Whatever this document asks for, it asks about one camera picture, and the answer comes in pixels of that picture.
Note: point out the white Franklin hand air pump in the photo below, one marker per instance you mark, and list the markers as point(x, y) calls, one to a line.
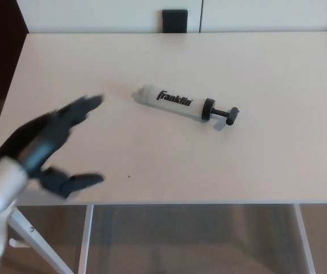
point(166, 98)

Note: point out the white plastic hook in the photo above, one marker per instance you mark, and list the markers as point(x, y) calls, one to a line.
point(16, 243)

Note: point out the black chair back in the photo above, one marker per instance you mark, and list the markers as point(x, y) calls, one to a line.
point(175, 20)

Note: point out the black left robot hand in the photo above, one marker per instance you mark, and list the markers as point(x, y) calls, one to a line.
point(46, 134)

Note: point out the white cabinet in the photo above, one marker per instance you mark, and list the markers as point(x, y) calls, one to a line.
point(94, 15)

